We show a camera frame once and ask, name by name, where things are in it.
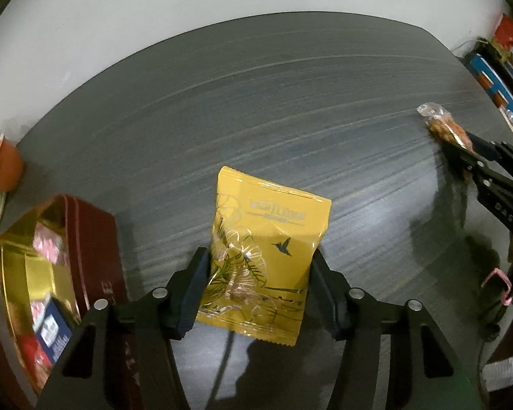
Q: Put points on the red chinese snack packet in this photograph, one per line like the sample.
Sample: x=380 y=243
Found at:
x=37 y=365

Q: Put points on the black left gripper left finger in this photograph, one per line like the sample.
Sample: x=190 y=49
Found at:
x=91 y=372

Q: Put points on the colourful books pile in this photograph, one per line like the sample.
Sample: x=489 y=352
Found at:
x=491 y=63

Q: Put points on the clear peanut snack bag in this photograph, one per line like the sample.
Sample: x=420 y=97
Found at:
x=441 y=123

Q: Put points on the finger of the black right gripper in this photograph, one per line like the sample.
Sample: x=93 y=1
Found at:
x=463 y=164
x=500 y=152

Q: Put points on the orange lidded tea cup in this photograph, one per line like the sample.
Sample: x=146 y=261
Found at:
x=11 y=166

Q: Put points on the pink patterned snack box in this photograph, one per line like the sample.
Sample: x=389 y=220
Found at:
x=50 y=244

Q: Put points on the red gold tin box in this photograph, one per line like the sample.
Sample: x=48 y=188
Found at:
x=93 y=272

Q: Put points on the navy light-blue cracker pack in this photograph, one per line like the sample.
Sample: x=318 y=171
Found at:
x=53 y=327

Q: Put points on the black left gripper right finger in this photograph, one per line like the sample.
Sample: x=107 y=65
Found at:
x=424 y=371

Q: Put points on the yellow bird snack packet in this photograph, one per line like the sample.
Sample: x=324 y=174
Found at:
x=264 y=236

